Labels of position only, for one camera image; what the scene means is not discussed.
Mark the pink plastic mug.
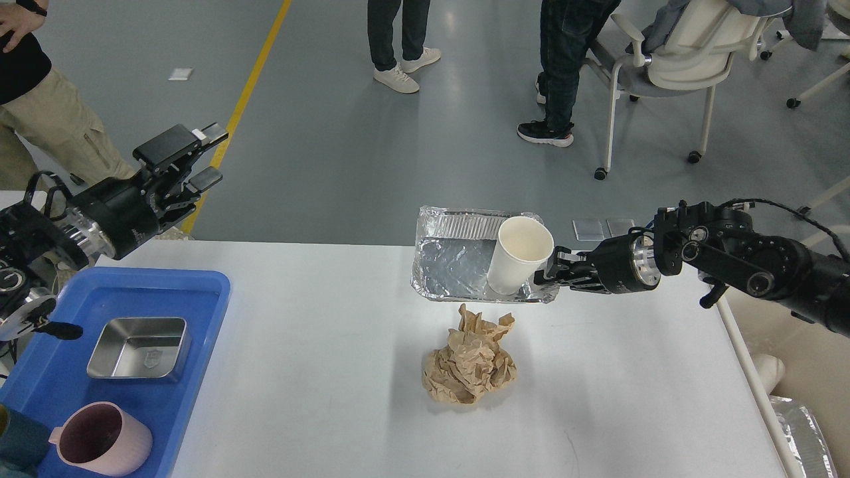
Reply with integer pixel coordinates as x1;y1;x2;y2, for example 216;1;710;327
48;400;153;477

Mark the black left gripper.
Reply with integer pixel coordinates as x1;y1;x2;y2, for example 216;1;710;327
70;122;230;260

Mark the person with black sneakers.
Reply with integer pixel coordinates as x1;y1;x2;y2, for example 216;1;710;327
518;1;620;147

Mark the white paper cup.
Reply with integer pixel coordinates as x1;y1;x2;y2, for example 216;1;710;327
487;216;554;295

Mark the square stainless steel tray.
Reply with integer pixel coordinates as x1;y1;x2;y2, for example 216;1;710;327
87;317;192;382

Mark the blue plastic tray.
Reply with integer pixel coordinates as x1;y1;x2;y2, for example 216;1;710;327
1;267;230;477

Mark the clear floor plate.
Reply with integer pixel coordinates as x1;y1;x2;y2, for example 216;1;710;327
605;218;636;237
572;218;606;242

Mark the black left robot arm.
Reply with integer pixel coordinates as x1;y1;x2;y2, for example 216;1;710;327
1;123;228;342

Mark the person with white sneakers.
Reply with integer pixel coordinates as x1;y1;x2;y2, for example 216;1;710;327
367;0;442;95

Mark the aluminium foil tray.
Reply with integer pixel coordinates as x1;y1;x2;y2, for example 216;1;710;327
412;206;559;303

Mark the white grey office chair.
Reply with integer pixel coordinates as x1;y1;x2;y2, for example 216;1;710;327
588;0;827;181

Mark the cream plastic bin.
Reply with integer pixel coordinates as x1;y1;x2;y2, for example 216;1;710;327
723;288;849;477

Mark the person in khaki trousers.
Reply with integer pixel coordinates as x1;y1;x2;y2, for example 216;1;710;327
1;1;136;191

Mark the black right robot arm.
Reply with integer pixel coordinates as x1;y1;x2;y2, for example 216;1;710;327
533;199;849;336

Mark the white chair legs right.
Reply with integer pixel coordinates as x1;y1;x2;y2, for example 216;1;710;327
760;0;850;221

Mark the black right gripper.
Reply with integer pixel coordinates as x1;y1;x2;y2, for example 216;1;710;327
533;234;661;294

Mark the brown paper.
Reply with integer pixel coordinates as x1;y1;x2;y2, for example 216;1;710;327
422;303;518;405

